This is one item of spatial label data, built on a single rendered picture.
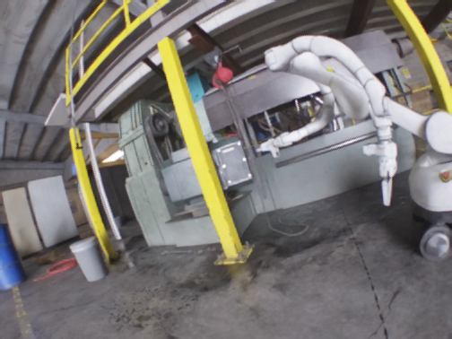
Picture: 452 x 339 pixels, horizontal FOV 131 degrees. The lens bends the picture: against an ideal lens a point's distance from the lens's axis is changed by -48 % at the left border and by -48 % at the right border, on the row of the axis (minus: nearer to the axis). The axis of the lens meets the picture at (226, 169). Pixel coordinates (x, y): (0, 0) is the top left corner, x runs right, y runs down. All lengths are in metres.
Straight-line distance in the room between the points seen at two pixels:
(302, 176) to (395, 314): 1.59
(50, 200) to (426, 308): 7.07
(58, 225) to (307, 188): 6.42
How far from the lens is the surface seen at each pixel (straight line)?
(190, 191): 1.70
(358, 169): 2.08
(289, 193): 2.05
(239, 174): 1.63
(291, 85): 2.11
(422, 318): 0.77
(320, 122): 1.35
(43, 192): 6.77
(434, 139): 0.90
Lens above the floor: 0.60
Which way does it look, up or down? 1 degrees down
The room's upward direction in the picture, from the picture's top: 19 degrees counter-clockwise
